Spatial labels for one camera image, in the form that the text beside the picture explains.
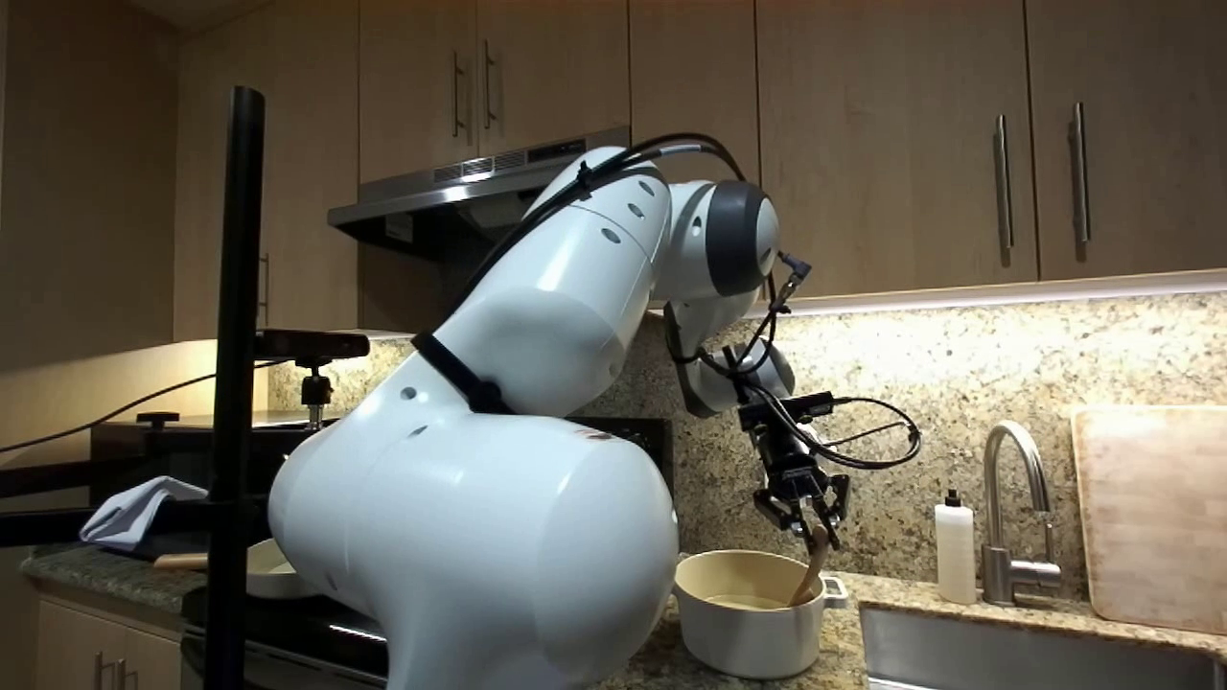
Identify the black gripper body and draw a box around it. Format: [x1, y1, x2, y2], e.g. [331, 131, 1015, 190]
[741, 380, 851, 510]

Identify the wooden spoon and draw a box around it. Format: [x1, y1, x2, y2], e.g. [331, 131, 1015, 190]
[787, 528, 833, 611]

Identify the white pot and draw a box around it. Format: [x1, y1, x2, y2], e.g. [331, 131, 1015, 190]
[670, 544, 856, 684]

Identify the white soap dispenser bottle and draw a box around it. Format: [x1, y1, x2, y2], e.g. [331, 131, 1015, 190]
[932, 487, 977, 608]

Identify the steel gooseneck faucet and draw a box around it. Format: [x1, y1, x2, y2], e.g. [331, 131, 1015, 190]
[977, 418, 1070, 611]

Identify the steel kitchen sink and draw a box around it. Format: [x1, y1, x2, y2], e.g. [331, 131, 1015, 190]
[856, 602, 1227, 690]

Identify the wooden cutting board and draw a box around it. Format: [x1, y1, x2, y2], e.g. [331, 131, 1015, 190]
[1070, 403, 1227, 637]

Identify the light wood cabinet door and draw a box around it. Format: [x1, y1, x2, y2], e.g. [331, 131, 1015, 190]
[476, 0, 634, 153]
[1032, 0, 1227, 283]
[629, 0, 766, 312]
[357, 0, 484, 190]
[759, 0, 1032, 300]

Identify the steel range hood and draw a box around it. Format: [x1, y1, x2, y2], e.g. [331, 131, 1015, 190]
[327, 122, 638, 265]

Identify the black stovetop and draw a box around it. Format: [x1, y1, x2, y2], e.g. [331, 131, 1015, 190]
[178, 578, 399, 684]

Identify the black vertical stand pole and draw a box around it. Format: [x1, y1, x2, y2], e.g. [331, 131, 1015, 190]
[202, 84, 268, 690]

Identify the tall light wood cabinet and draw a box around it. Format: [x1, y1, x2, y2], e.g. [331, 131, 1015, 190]
[168, 0, 359, 340]

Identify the black box appliance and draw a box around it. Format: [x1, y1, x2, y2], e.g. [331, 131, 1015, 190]
[88, 411, 318, 510]

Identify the white cloth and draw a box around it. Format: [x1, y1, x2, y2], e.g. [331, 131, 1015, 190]
[75, 473, 212, 555]

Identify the light wood base cabinet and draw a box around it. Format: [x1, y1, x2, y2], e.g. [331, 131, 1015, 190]
[31, 586, 188, 690]

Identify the steel cabinet bar handle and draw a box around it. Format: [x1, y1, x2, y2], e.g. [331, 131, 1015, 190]
[1067, 102, 1093, 268]
[450, 50, 470, 145]
[479, 39, 501, 136]
[991, 113, 1015, 273]

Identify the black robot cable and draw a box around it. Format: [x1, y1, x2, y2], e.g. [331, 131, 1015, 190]
[470, 131, 928, 477]

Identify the black camera with mount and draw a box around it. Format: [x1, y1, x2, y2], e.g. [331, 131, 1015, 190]
[251, 326, 376, 430]

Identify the black camera cable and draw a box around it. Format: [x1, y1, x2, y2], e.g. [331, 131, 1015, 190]
[0, 363, 221, 461]

